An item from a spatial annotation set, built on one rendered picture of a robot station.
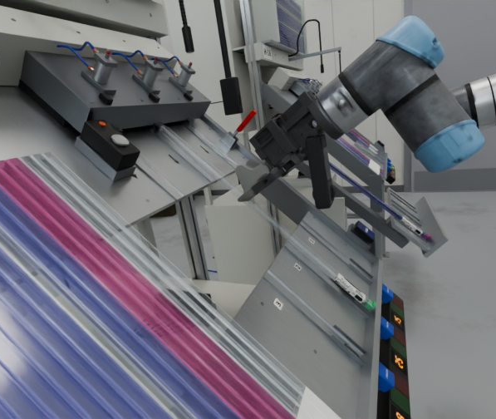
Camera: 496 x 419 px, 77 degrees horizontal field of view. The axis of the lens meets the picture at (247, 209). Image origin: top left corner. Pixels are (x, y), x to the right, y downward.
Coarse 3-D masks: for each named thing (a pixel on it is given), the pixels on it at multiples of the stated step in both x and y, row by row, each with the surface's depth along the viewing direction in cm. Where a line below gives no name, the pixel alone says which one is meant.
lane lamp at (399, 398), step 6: (390, 390) 46; (396, 390) 47; (390, 396) 45; (396, 396) 46; (402, 396) 47; (396, 402) 45; (402, 402) 46; (408, 402) 46; (402, 408) 45; (408, 408) 45; (408, 414) 45
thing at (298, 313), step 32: (320, 224) 71; (288, 256) 55; (320, 256) 61; (352, 256) 69; (256, 288) 44; (288, 288) 48; (320, 288) 53; (256, 320) 40; (288, 320) 43; (320, 320) 47; (352, 320) 52; (288, 352) 39; (320, 352) 42; (352, 352) 45; (320, 384) 38; (352, 384) 41; (352, 416) 38
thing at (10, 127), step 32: (0, 96) 44; (0, 128) 40; (32, 128) 43; (64, 128) 46; (128, 128) 56; (192, 128) 70; (64, 160) 42; (160, 160) 54; (192, 160) 60; (224, 160) 68; (96, 192) 41; (128, 192) 44; (160, 192) 48; (192, 192) 53
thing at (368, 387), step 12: (372, 264) 71; (372, 288) 61; (372, 300) 58; (372, 312) 54; (372, 324) 51; (372, 336) 48; (372, 348) 46; (372, 360) 44; (372, 372) 42; (360, 384) 42; (372, 384) 40; (360, 396) 40; (372, 396) 39; (360, 408) 38; (372, 408) 37
